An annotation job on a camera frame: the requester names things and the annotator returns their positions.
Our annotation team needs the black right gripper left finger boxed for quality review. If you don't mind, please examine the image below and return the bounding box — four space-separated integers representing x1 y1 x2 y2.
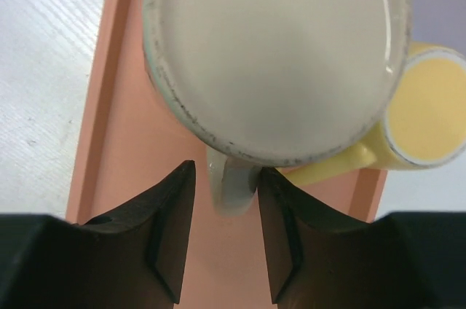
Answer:
1 160 196 308

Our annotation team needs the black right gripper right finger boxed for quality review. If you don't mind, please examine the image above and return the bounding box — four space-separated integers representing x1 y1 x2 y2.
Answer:
258 168 465 308

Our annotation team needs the yellow mug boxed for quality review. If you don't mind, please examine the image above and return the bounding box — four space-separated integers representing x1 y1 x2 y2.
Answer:
284 42 465 186

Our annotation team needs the seashell coral mug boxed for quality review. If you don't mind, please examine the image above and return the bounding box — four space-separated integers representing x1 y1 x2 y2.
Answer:
142 0 411 216

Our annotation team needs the pink plastic tray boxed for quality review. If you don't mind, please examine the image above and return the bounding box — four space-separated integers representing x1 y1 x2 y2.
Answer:
65 0 389 309

